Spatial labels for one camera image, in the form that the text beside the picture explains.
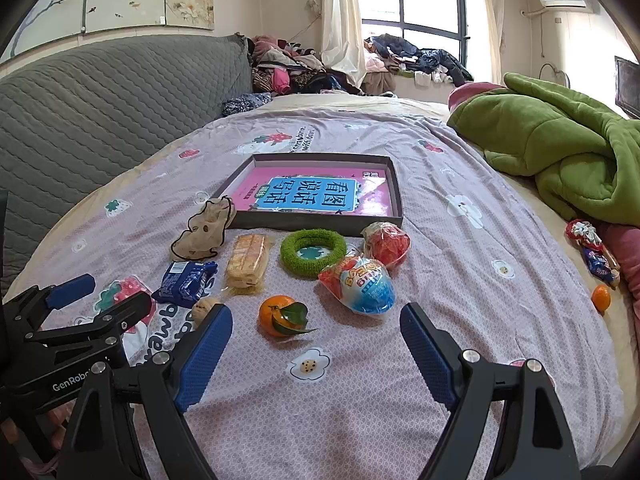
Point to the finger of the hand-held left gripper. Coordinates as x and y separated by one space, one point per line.
125 310
70 292

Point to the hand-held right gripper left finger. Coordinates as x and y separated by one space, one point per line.
205 360

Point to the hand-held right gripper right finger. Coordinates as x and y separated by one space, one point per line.
427 360

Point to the walnut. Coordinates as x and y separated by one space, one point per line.
205 308

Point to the blue snack packet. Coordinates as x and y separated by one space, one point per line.
182 282

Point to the tangerine with leaves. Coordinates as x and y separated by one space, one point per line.
272 317

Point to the toy egg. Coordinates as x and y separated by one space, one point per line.
365 287

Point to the clear packet of cake slices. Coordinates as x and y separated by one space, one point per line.
245 260

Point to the red ball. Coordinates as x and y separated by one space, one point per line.
387 247

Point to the shallow grey cardboard box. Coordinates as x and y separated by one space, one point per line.
300 221

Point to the lilac strawberry print sheet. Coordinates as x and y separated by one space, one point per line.
450 310

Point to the pink book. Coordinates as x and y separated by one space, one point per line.
370 200

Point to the plain tangerine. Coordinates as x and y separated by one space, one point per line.
601 299

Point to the grey quilted headboard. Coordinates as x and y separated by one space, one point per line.
100 110

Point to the small blue candy packet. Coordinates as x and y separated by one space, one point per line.
597 262

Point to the red white candy packet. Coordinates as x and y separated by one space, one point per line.
582 232

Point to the pink quilt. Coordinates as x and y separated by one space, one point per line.
627 255

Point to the blue patterned cloth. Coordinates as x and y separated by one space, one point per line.
245 104

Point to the green blanket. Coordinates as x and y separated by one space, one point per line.
550 145

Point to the pink pillow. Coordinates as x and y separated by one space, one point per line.
470 96

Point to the pile of mixed clothes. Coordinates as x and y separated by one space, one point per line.
290 67

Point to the pile of dark clothes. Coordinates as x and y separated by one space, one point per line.
415 57

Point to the cream curtain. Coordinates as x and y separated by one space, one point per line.
487 20
340 25

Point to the wall mounted television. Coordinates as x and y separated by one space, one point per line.
629 87

